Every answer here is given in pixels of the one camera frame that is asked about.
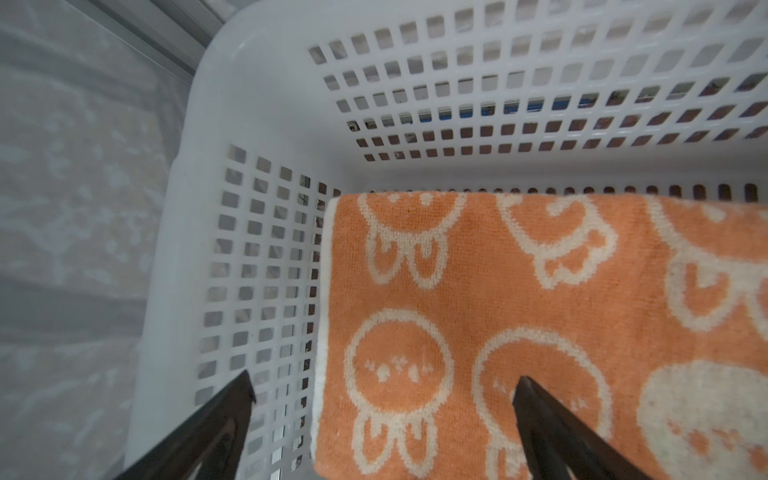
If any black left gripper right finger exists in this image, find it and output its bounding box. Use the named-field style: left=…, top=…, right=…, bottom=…
left=513, top=376, right=648, bottom=479

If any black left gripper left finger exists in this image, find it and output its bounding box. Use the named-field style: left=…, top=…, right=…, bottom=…
left=118, top=370, right=256, bottom=480

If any orange rabbit print towel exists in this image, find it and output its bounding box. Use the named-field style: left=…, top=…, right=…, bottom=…
left=311, top=191, right=767, bottom=479

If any white perforated plastic basket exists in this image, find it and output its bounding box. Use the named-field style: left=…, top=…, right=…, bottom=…
left=125, top=1, right=767, bottom=479

